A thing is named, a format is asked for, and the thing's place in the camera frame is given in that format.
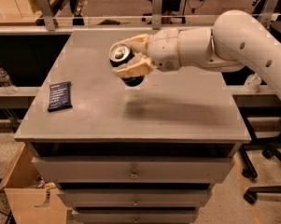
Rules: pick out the dark blue snack packet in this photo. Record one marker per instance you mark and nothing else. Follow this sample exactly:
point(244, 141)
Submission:
point(59, 96)

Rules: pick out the clear plastic water bottle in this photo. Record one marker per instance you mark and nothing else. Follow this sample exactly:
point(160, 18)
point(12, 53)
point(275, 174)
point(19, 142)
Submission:
point(6, 82)

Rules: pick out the metal bracket post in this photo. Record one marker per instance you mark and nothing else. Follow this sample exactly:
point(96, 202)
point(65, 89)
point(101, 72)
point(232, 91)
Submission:
point(267, 12)
point(48, 18)
point(156, 20)

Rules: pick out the blue pepsi can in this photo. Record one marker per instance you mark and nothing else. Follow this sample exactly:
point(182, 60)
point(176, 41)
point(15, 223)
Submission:
point(120, 54)

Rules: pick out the grey drawer cabinet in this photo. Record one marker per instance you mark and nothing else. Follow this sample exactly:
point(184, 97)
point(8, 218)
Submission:
point(144, 155)

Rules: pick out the right metal bracket post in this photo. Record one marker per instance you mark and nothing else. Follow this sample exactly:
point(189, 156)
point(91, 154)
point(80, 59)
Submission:
point(267, 12)

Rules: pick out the clear plastic bottle right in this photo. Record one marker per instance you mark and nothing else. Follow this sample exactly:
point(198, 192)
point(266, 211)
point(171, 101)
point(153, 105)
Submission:
point(252, 83)

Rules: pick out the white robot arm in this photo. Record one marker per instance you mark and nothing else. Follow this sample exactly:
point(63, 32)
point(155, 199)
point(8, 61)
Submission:
point(235, 40)

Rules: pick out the middle metal bracket post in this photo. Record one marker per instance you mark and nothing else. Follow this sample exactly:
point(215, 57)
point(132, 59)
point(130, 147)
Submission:
point(156, 20)

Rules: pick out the cardboard box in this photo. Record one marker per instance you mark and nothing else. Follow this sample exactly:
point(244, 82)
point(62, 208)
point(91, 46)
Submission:
point(28, 203)

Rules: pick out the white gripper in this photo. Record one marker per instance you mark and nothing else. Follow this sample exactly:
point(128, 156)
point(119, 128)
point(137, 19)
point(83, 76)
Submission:
point(162, 50)

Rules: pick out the left metal bracket post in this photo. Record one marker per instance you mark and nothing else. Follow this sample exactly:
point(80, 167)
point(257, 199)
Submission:
point(48, 18)

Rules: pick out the black office chair base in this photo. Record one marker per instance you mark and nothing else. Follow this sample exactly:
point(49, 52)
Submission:
point(262, 156)

